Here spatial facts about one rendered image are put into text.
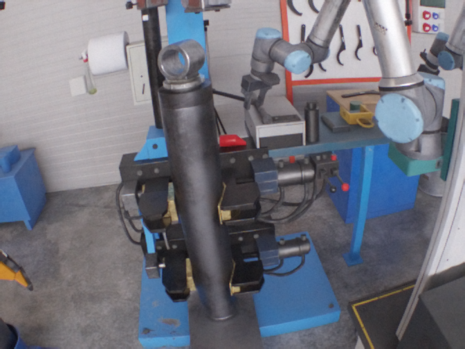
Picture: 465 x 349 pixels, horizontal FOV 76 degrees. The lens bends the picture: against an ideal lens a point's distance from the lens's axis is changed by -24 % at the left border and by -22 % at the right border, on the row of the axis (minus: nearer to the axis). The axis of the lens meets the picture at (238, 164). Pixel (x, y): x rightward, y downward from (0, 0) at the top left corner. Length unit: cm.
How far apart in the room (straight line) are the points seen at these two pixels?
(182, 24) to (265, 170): 80
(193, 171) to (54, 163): 279
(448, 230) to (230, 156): 107
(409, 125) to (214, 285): 128
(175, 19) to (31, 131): 261
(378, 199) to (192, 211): 183
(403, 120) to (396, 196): 216
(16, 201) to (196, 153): 248
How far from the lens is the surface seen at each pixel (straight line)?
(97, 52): 228
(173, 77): 140
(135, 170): 180
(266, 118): 172
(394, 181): 304
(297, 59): 123
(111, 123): 370
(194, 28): 180
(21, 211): 366
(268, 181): 170
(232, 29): 343
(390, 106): 101
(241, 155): 176
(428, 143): 122
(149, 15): 173
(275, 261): 201
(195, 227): 163
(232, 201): 154
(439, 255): 146
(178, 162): 148
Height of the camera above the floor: 185
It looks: 28 degrees down
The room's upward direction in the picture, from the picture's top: 5 degrees counter-clockwise
